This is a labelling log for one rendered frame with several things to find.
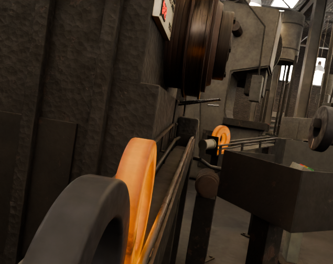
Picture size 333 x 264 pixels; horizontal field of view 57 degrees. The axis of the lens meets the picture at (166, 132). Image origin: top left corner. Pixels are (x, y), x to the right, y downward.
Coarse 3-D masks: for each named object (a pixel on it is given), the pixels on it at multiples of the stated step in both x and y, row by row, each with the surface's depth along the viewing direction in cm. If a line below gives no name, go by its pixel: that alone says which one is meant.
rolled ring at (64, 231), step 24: (72, 192) 22; (96, 192) 22; (120, 192) 26; (48, 216) 19; (72, 216) 20; (96, 216) 20; (120, 216) 28; (48, 240) 18; (72, 240) 18; (96, 240) 21; (120, 240) 30
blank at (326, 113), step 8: (320, 112) 104; (328, 112) 98; (312, 120) 110; (328, 120) 97; (312, 128) 109; (320, 128) 107; (328, 128) 96; (312, 136) 107; (320, 136) 99; (328, 136) 97; (312, 144) 105; (320, 144) 99; (328, 144) 98
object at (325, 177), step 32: (224, 160) 87; (256, 160) 76; (224, 192) 85; (256, 192) 75; (288, 192) 67; (320, 192) 68; (256, 224) 84; (288, 224) 66; (320, 224) 70; (256, 256) 82
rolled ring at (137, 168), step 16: (128, 144) 40; (144, 144) 40; (128, 160) 37; (144, 160) 37; (128, 176) 36; (144, 176) 36; (144, 192) 49; (144, 208) 49; (144, 224) 48; (128, 240) 34; (128, 256) 35
